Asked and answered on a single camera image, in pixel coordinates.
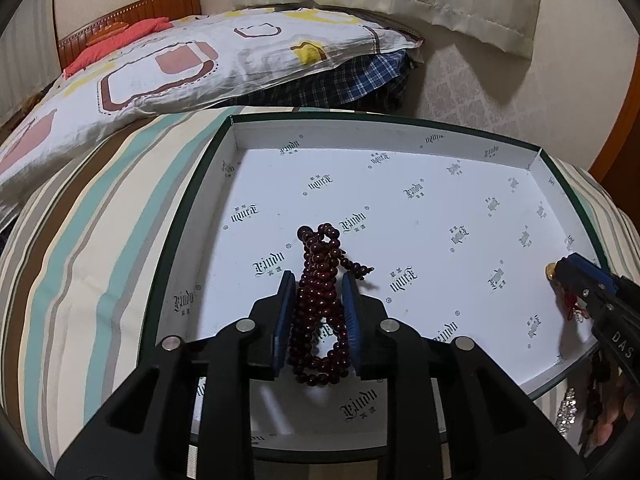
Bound wooden bed headboard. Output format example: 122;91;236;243
58;0;201;70

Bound white left curtain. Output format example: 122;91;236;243
1;0;61;124

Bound black tassel cord pendant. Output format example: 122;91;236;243
580;350;620;457

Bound patterned white bed quilt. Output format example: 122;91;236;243
1;8;423;224

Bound orange round cushion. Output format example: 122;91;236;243
86;22;129;47

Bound pink pillow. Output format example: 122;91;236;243
63;16;172;79

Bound wooden door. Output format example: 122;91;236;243
589;78;639;226

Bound silver crystal brooch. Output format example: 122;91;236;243
554;387;578;438

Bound blue plaid bed sheet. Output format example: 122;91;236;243
216;50;418;114

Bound dark red bead bracelet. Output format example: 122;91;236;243
286;222;376;387

